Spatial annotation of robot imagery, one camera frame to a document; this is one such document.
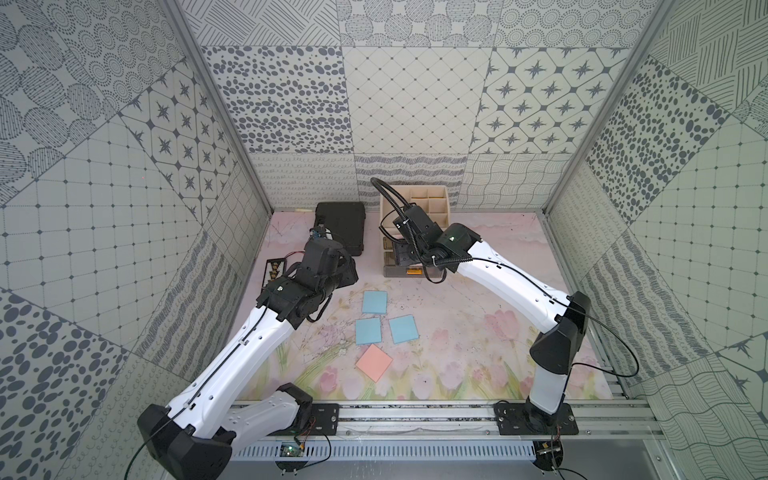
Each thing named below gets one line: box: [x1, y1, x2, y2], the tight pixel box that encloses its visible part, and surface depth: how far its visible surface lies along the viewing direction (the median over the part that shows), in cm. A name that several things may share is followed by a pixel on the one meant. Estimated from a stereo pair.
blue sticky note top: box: [362, 291, 388, 315], surface depth 98 cm
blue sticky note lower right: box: [388, 314, 419, 344], surface depth 92 cm
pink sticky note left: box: [355, 344, 393, 383], surface depth 85 cm
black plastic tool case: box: [314, 202, 366, 257], surface depth 113 cm
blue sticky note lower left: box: [356, 318, 381, 345], surface depth 90 cm
